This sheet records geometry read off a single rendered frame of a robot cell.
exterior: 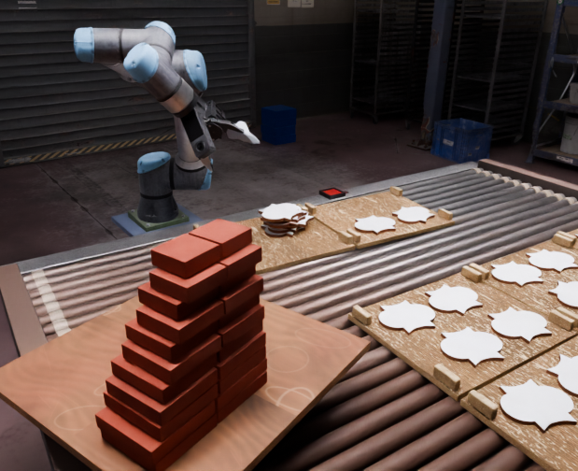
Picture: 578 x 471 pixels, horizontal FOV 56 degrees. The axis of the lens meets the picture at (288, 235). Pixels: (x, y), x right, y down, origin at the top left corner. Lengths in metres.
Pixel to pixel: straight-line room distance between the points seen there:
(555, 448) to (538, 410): 0.08
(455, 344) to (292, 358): 0.41
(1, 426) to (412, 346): 1.88
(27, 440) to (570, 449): 2.03
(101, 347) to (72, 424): 0.20
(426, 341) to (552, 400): 0.28
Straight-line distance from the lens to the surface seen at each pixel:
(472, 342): 1.29
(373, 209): 1.98
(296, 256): 1.61
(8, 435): 2.60
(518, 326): 1.39
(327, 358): 1.02
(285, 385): 0.96
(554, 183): 2.46
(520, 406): 1.16
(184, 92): 1.27
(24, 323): 1.41
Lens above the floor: 1.66
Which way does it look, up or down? 24 degrees down
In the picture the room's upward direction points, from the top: straight up
